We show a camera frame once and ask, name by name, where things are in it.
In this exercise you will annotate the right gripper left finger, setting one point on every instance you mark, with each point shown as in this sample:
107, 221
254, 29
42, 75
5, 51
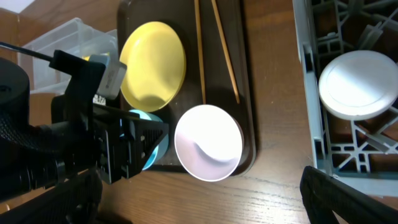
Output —
75, 201

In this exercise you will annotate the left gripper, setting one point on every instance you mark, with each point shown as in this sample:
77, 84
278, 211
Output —
88, 134

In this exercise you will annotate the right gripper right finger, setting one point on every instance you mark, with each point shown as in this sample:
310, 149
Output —
324, 197

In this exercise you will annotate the light blue bowl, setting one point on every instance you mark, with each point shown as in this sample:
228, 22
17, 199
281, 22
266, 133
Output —
160, 149

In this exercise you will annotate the pink bowl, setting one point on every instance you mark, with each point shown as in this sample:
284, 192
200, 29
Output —
209, 143

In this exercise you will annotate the wooden chopstick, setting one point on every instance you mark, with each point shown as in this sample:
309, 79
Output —
225, 50
200, 50

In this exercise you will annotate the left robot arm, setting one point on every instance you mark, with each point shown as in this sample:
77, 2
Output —
28, 153

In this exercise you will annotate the grey dishwasher rack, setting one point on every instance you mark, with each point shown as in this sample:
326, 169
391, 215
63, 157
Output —
361, 154

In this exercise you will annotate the yellow round plate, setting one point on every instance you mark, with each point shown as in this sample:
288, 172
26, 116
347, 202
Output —
156, 66

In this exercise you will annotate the clear plastic bin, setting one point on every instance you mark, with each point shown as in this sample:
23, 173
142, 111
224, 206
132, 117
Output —
73, 37

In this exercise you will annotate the dark brown serving tray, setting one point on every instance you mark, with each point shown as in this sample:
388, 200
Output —
180, 16

